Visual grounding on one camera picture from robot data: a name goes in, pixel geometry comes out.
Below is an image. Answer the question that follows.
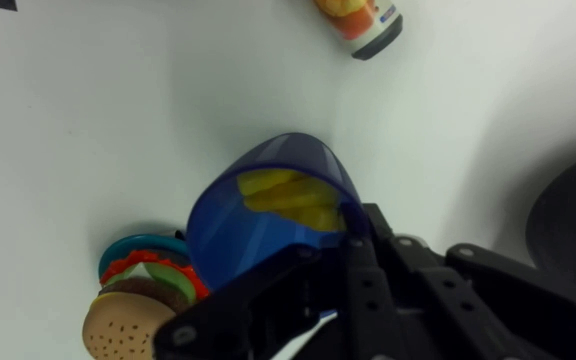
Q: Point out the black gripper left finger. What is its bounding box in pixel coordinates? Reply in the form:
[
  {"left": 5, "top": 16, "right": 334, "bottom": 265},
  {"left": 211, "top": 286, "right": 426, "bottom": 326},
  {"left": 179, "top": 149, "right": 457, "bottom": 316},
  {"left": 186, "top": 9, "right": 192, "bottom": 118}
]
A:
[{"left": 333, "top": 200, "right": 379, "bottom": 360}]

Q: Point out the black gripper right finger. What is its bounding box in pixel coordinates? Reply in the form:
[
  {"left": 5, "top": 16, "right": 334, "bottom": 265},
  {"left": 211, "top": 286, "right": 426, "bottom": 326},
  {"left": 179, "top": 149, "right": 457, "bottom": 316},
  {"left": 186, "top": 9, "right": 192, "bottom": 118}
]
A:
[{"left": 362, "top": 202, "right": 478, "bottom": 360}]

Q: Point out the blue plastic cup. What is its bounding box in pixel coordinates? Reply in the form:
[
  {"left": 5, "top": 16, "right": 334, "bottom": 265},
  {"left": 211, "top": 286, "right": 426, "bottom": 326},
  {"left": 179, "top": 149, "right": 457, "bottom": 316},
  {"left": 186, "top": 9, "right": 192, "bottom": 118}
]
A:
[{"left": 186, "top": 129, "right": 364, "bottom": 292}]

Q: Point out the small toy food can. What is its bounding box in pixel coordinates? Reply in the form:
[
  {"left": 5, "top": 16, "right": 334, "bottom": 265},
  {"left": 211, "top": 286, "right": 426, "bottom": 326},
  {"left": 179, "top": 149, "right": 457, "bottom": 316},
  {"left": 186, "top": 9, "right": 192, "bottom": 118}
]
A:
[{"left": 312, "top": 0, "right": 406, "bottom": 61}]

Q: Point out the toy hamburger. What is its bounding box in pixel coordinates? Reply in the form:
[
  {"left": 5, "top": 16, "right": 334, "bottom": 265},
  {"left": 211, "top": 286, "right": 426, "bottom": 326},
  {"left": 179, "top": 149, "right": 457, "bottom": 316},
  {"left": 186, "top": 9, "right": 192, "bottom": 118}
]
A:
[{"left": 82, "top": 247, "right": 212, "bottom": 360}]

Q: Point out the yellow toy potato chip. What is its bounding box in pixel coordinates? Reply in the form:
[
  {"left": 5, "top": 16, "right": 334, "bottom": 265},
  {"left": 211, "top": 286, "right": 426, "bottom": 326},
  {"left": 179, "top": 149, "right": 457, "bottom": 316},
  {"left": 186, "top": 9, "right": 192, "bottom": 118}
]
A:
[
  {"left": 247, "top": 187, "right": 348, "bottom": 233},
  {"left": 237, "top": 168, "right": 305, "bottom": 200}
]

